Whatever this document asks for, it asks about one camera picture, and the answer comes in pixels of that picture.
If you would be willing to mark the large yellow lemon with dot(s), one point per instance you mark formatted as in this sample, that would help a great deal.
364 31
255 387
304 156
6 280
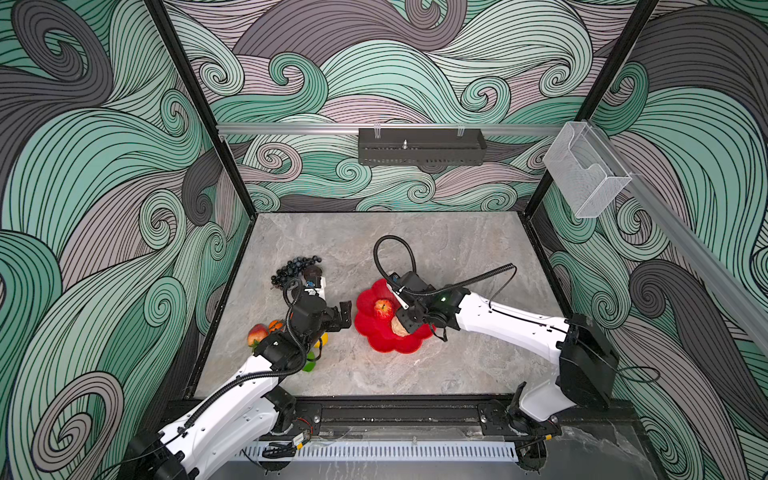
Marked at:
322 341

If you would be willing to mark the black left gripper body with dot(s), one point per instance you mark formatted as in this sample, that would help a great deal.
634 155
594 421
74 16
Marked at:
330 322

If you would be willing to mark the clear plastic wall bin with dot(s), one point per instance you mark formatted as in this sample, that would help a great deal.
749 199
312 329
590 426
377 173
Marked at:
586 167

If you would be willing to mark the beige garlic bulb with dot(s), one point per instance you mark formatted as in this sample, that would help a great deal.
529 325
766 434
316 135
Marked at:
397 328

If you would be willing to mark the red apple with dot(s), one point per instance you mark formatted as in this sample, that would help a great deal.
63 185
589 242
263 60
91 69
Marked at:
384 309

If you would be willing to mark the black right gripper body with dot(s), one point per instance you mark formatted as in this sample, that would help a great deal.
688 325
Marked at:
411 318

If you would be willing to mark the white slotted cable duct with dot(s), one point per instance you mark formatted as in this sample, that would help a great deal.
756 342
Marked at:
432 451

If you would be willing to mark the aluminium rail right wall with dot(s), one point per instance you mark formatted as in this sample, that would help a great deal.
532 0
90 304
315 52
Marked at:
658 187

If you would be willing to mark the aluminium rail back wall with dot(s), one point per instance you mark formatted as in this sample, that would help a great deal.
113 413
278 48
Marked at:
304 128

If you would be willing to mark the black frame post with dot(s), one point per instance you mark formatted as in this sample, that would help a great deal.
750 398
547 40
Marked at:
617 57
174 48

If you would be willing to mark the black perforated wall tray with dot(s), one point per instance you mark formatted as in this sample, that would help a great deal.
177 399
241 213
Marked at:
421 148

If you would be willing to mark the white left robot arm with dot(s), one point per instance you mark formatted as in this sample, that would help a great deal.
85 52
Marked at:
247 406

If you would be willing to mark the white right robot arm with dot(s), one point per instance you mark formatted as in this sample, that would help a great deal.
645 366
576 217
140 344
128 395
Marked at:
584 363

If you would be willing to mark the green lime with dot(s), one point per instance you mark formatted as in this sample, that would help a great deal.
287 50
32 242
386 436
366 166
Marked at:
310 362

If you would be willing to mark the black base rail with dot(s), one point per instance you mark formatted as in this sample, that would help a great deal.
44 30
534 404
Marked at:
485 415

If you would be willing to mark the black frame post left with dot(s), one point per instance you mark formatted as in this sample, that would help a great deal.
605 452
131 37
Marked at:
174 48

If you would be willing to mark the red peach with leaf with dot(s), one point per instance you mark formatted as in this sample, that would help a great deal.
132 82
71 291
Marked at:
256 335

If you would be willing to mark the black frame post right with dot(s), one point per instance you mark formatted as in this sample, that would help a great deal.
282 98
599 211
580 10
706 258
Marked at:
617 57

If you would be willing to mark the aluminium rail wall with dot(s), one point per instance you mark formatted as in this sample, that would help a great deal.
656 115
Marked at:
304 128
658 187

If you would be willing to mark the red flower-shaped fruit bowl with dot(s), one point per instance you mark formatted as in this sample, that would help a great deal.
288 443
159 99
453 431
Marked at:
378 333

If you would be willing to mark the black grape bunch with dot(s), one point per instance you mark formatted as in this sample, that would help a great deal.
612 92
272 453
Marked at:
293 270

